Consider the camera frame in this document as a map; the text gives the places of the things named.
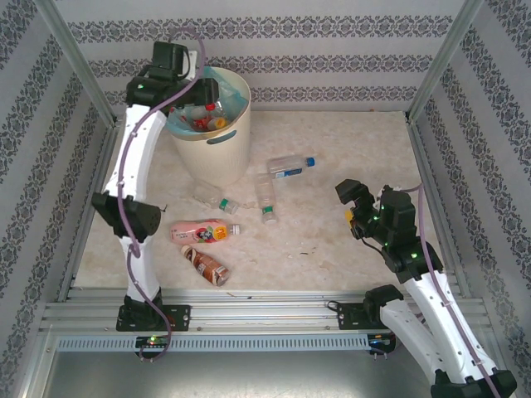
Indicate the clear bottle red label red cap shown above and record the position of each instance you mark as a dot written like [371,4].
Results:
[210,107]

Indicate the cream plastic bin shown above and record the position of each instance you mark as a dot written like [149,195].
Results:
[215,161]

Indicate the clear bottle green white cap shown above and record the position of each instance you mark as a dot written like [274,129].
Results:
[265,190]

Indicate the pink drink bottle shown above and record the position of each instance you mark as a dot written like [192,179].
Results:
[191,232]

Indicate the brown chocolate drink bottle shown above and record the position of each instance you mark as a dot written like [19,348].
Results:
[207,267]

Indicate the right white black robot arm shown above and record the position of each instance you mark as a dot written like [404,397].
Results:
[421,298]

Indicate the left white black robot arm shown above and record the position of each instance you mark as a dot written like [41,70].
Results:
[132,157]

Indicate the blue bin liner bag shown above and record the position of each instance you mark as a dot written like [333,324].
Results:
[178,126]

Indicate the clear bottle blue cap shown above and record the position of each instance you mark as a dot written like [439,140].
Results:
[286,166]

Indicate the crushed clear bottle green cap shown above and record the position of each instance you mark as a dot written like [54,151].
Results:
[224,203]

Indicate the right controller board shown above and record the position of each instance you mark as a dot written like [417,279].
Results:
[379,339]

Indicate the controller board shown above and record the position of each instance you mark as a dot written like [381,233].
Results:
[379,339]
[153,341]

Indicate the left controller board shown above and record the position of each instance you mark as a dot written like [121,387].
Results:
[153,341]

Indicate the right aluminium side rail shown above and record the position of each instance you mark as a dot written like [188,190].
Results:
[426,166]

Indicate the aluminium side rail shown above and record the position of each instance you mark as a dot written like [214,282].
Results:
[426,166]
[101,166]

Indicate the left aluminium frame post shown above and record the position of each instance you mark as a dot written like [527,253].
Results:
[74,54]

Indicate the aluminium frame post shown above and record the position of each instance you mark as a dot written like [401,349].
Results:
[74,54]
[446,54]

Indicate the left aluminium side rail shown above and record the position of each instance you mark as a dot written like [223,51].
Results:
[101,166]

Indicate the right black mount plate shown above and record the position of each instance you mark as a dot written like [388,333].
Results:
[348,317]

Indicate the black mount plate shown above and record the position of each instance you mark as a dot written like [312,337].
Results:
[180,317]
[348,317]

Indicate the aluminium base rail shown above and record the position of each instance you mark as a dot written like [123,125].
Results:
[257,311]

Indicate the right aluminium frame post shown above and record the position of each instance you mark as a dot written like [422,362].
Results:
[446,54]

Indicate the left black mount plate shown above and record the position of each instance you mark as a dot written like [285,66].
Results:
[180,317]

